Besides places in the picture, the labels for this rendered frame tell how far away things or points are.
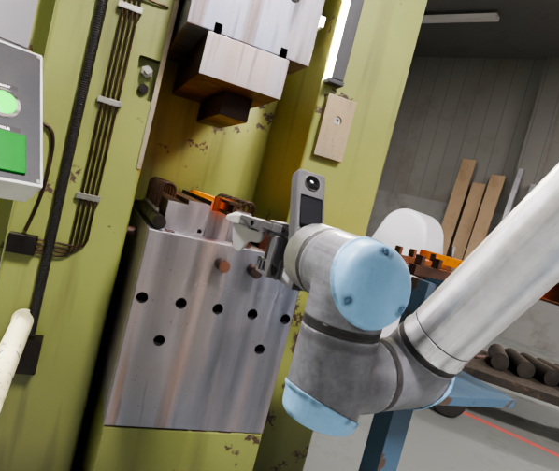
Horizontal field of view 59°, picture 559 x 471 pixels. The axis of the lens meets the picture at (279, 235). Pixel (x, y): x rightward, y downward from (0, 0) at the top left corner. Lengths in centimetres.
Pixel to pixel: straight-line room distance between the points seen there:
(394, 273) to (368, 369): 11
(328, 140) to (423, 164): 652
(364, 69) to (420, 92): 677
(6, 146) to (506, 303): 81
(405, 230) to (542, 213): 354
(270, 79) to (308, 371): 80
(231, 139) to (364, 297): 121
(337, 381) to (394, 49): 114
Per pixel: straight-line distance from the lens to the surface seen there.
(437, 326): 60
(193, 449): 128
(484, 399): 120
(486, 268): 58
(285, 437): 159
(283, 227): 70
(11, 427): 144
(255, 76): 119
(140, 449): 125
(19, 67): 107
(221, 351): 118
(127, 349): 114
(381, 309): 52
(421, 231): 404
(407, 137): 808
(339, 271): 50
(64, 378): 138
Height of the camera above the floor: 104
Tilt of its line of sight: 4 degrees down
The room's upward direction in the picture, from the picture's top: 14 degrees clockwise
